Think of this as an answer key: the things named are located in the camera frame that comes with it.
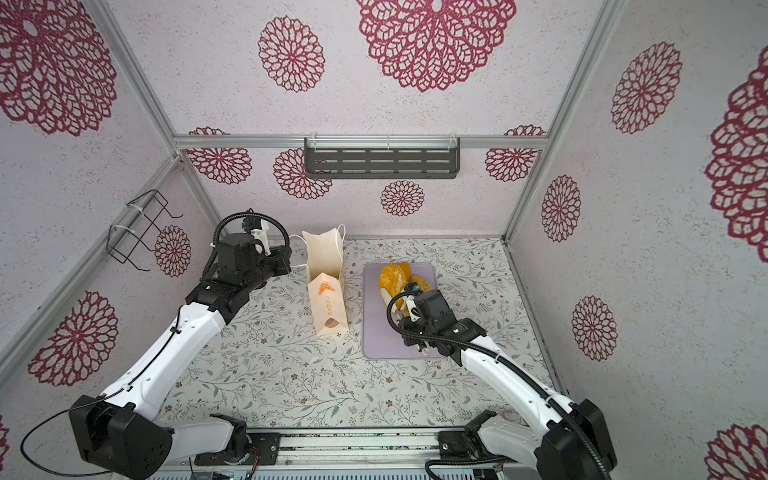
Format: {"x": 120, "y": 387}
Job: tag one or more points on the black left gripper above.
{"x": 282, "y": 259}

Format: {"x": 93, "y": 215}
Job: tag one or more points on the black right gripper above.
{"x": 406, "y": 322}

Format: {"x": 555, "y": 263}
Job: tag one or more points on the white paper bag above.
{"x": 324, "y": 268}

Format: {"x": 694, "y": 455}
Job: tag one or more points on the yellow elongated bread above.
{"x": 423, "y": 285}

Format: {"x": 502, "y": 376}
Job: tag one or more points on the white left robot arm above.
{"x": 118, "y": 430}

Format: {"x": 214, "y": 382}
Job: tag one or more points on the orange round flat bread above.
{"x": 406, "y": 268}

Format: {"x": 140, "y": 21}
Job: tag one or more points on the lavender plastic tray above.
{"x": 379, "y": 340}

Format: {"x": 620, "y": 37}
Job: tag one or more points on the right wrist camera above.
{"x": 411, "y": 290}

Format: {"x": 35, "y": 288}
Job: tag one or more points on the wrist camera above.
{"x": 411, "y": 290}
{"x": 259, "y": 232}

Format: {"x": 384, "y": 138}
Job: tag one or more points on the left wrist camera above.
{"x": 259, "y": 232}

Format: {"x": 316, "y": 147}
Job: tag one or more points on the black wire wall rack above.
{"x": 124, "y": 239}

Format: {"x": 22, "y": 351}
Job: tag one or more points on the grey metal wall shelf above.
{"x": 382, "y": 160}

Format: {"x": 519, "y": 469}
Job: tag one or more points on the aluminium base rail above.
{"x": 359, "y": 448}

